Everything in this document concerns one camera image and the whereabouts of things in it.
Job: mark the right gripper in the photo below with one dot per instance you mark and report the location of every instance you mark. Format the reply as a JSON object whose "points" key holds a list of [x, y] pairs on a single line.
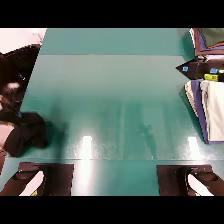
{"points": [[195, 69]]}

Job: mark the black garment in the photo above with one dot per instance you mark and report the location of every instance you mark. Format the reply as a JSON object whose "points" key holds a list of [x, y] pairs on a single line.
{"points": [[28, 133]]}

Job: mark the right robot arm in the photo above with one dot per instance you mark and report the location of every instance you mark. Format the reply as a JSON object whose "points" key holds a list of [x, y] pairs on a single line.
{"points": [[170, 180]]}

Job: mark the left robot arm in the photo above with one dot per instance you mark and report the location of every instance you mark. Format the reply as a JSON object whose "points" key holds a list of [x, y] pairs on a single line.
{"points": [[16, 66]]}

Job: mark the brown garment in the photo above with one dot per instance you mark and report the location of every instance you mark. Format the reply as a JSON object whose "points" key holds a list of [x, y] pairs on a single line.
{"points": [[197, 46]]}

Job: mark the beige garment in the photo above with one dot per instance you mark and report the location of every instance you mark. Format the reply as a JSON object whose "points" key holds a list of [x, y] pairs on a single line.
{"points": [[190, 93]]}

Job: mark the purple garment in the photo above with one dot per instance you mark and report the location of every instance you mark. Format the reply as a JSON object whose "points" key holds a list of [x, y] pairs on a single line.
{"points": [[199, 103]]}

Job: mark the dark green garment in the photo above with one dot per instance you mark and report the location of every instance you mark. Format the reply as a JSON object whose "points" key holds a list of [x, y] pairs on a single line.
{"points": [[213, 35]]}

